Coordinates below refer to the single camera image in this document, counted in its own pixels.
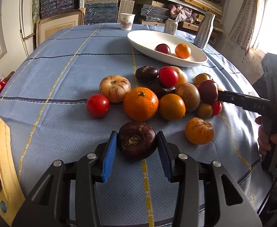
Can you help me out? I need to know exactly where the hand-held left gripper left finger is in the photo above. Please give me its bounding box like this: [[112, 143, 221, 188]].
[[12, 131, 119, 227]]

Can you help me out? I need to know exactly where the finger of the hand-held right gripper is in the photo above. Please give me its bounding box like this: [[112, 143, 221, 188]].
[[217, 90, 277, 120]]

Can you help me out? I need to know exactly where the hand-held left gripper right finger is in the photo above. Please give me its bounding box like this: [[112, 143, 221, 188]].
[[157, 131, 263, 227]]

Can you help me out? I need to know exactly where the small red tomato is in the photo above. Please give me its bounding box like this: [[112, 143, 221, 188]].
[[211, 100, 223, 116]]

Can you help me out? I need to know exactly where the dark red plum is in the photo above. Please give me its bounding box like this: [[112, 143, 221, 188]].
[[198, 80, 219, 104], [154, 44, 171, 55]]

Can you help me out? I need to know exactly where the orange striped pepino melon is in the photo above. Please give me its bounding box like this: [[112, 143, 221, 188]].
[[185, 117, 215, 145]]

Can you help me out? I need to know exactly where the small brown fruit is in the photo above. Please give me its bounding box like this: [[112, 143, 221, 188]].
[[196, 103, 213, 119]]

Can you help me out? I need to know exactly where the orange persimmon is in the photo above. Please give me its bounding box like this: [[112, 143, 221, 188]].
[[159, 94, 186, 121]]

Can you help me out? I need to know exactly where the large orange mandarin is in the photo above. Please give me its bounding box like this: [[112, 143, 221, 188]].
[[123, 87, 159, 122]]

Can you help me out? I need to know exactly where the pale striped pepino melon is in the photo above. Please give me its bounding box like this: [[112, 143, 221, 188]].
[[99, 75, 131, 103]]

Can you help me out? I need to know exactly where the white oval bowl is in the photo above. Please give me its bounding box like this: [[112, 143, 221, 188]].
[[127, 30, 208, 68]]

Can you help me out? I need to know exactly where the person's right hand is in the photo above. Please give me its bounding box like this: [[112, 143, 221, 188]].
[[255, 116, 277, 152]]

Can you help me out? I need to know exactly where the dark padded chair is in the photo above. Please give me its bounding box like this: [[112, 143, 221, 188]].
[[252, 76, 268, 97]]

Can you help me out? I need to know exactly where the yellow brown fruit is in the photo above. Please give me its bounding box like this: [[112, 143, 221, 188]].
[[193, 73, 212, 86]]

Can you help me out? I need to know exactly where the brown passion fruit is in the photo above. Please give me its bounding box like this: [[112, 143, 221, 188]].
[[175, 83, 201, 112]]

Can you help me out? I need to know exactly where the bright window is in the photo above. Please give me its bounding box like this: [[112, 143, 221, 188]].
[[251, 0, 277, 55]]

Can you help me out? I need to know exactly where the pale orange fruit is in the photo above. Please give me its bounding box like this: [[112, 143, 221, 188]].
[[170, 66, 188, 86]]

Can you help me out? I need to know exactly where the brick pattern curtain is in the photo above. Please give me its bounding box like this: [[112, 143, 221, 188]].
[[228, 0, 262, 50]]

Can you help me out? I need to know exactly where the small orange mandarin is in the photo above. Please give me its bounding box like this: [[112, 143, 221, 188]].
[[175, 44, 191, 59]]

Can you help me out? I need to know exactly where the silver ribbed bottle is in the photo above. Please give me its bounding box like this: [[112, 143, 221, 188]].
[[194, 11, 216, 50]]

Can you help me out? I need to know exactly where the yellow chair back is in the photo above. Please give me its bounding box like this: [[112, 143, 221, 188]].
[[0, 117, 25, 226]]

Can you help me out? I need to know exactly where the white drink can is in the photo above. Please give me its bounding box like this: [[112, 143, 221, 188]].
[[164, 18, 178, 35]]

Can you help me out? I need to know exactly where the stack of wooden boxes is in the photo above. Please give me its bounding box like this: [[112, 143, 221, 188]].
[[179, 0, 224, 32]]

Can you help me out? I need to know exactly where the pink cloth bundle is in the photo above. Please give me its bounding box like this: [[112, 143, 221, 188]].
[[168, 3, 193, 23]]

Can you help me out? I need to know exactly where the red white cloth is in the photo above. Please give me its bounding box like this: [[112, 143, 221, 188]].
[[0, 80, 11, 100]]

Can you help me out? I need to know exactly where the stack of dark blue boxes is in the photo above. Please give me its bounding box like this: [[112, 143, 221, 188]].
[[141, 3, 171, 24]]

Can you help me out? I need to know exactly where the white paper cup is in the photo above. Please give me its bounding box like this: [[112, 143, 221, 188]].
[[120, 13, 135, 31]]

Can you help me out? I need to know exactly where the stack of grey flat boxes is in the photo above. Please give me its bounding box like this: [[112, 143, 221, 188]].
[[84, 0, 120, 25]]

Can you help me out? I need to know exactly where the upright straw box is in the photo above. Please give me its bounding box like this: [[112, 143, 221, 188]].
[[117, 0, 135, 23]]

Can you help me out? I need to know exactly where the white metal shelf rack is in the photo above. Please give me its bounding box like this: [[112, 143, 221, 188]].
[[78, 0, 232, 26]]

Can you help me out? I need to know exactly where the stack of blue floral boxes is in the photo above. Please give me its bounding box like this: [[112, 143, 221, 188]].
[[39, 0, 80, 19]]

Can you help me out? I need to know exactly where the white leaning board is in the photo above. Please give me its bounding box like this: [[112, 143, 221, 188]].
[[19, 0, 41, 55]]

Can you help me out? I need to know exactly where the green marbled board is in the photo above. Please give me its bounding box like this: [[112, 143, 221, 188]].
[[32, 0, 41, 20]]

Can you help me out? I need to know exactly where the black cable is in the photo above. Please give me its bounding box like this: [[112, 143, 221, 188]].
[[257, 128, 277, 214]]

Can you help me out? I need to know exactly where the wooden frame panel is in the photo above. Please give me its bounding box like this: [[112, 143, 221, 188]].
[[36, 8, 86, 46]]

